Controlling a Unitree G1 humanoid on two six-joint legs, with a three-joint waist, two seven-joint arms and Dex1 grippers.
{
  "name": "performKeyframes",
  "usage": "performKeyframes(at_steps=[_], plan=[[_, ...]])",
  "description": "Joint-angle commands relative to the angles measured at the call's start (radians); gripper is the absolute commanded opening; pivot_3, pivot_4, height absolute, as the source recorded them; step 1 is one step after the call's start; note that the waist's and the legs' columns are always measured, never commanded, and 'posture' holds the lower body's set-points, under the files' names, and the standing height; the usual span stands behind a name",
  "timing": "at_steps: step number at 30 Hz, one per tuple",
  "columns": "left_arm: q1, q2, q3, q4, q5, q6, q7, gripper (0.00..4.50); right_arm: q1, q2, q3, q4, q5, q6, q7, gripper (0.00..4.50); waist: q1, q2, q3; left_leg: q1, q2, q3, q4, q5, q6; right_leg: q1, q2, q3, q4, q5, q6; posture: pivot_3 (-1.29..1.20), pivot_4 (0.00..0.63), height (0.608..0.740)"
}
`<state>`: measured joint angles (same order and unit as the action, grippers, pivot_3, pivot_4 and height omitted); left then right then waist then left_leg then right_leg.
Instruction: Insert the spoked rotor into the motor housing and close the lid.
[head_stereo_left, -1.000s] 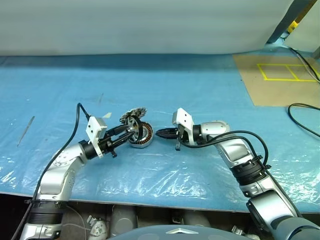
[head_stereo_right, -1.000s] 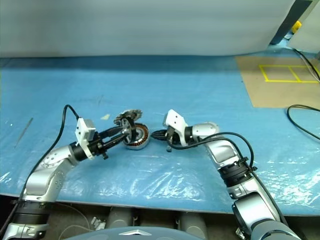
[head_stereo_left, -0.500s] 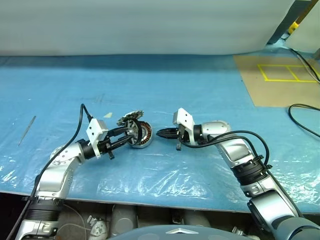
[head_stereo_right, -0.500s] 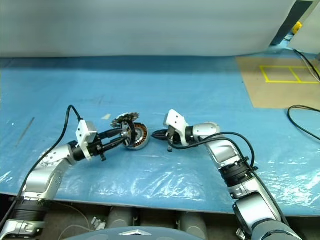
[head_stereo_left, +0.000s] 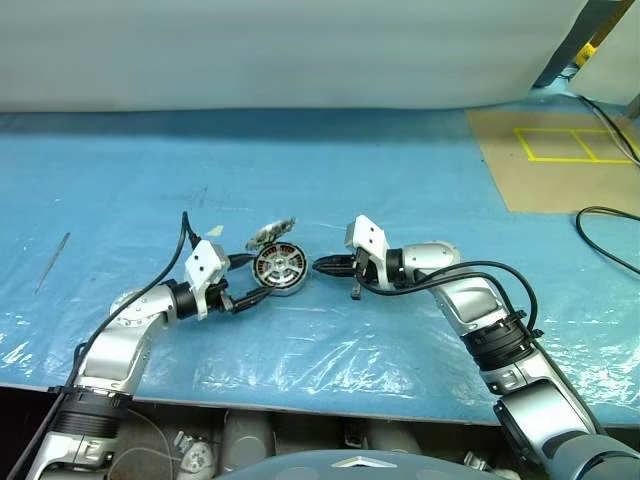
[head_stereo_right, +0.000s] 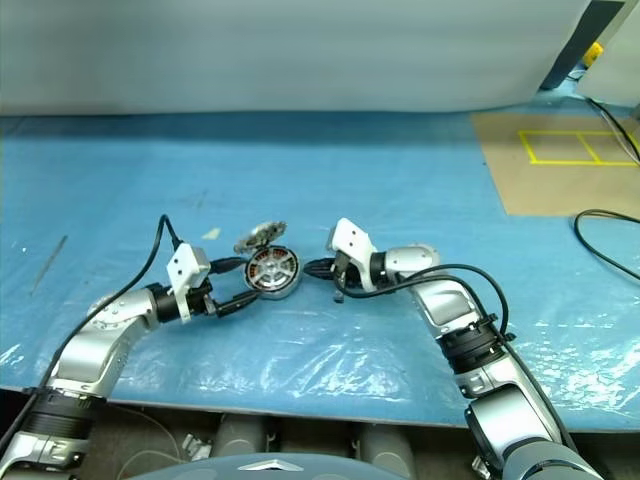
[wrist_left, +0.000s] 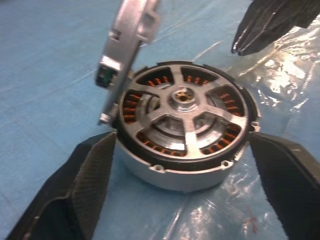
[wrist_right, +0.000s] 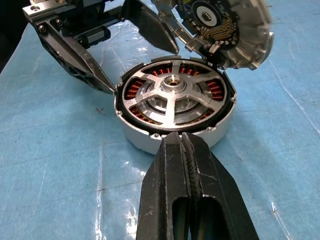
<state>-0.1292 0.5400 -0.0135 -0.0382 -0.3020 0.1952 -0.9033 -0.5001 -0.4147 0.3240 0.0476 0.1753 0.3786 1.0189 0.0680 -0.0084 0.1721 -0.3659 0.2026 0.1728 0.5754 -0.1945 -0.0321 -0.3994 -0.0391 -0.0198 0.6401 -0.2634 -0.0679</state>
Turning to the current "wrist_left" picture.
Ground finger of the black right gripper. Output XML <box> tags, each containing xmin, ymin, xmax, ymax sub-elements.
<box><xmin>237</xmin><ymin>0</ymin><xmax>320</xmax><ymax>56</ymax></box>
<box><xmin>231</xmin><ymin>0</ymin><xmax>284</xmax><ymax>54</ymax></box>

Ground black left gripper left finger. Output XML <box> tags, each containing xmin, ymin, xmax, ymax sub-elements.
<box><xmin>4</xmin><ymin>130</ymin><xmax>118</xmax><ymax>240</ymax></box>

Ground silver motor housing with windings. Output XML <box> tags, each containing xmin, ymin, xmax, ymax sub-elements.
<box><xmin>115</xmin><ymin>59</ymin><xmax>261</xmax><ymax>194</ymax></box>

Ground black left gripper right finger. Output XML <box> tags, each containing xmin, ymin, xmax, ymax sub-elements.
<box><xmin>249</xmin><ymin>131</ymin><xmax>320</xmax><ymax>240</ymax></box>

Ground silver finned motor cover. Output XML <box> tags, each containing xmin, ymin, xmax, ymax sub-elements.
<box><xmin>94</xmin><ymin>0</ymin><xmax>161</xmax><ymax>127</ymax></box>

